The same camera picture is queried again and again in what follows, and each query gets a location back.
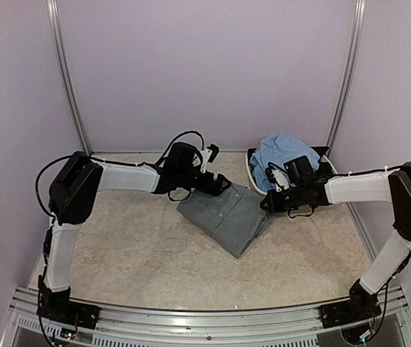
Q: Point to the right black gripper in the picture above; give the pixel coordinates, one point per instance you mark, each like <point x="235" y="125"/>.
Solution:
<point x="274" y="206"/>

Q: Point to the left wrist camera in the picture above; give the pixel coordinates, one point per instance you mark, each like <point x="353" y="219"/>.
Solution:
<point x="208" y="155"/>

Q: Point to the light blue shirt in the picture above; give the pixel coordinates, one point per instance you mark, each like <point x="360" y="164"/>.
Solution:
<point x="278" y="148"/>

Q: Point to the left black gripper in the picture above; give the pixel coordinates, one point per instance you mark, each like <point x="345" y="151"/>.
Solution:
<point x="207" y="189"/>

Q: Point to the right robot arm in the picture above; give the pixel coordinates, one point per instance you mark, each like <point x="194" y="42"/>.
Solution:
<point x="385" y="185"/>

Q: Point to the right aluminium frame post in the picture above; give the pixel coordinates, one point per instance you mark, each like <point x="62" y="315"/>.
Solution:
<point x="352" y="55"/>

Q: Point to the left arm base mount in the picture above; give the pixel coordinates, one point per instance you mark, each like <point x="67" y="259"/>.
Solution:
<point x="71" y="313"/>

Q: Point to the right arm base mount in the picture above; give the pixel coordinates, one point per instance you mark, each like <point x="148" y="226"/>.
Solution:
<point x="345" y="312"/>

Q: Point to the left aluminium frame post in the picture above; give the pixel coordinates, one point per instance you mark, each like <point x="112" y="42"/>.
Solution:
<point x="66" y="78"/>

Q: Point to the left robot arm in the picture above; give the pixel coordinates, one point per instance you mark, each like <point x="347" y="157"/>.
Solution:
<point x="72" y="197"/>

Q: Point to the aluminium frame post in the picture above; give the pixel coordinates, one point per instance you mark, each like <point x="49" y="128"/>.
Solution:
<point x="352" y="55"/>
<point x="66" y="78"/>

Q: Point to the front aluminium rail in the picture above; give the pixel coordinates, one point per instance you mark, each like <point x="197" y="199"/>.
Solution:
<point x="299" y="325"/>

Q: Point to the grey long sleeve shirt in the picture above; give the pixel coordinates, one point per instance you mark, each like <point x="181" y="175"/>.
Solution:
<point x="233" y="219"/>

